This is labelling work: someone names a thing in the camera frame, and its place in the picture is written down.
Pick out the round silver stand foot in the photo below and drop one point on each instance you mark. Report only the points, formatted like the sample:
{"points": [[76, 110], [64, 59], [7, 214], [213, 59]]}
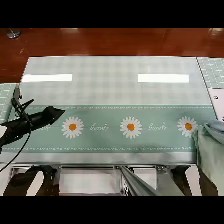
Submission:
{"points": [[13, 33]]}

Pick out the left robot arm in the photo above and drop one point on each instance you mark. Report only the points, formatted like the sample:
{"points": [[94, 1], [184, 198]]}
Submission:
{"points": [[15, 128]]}

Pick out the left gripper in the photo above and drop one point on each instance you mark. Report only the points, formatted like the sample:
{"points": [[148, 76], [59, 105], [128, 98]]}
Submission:
{"points": [[42, 117]]}

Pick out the pale green shirt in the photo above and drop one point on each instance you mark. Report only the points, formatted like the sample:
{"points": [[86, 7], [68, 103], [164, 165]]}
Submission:
{"points": [[211, 156]]}

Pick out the silver frame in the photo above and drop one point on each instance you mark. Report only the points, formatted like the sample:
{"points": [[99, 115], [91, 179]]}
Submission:
{"points": [[140, 185]]}

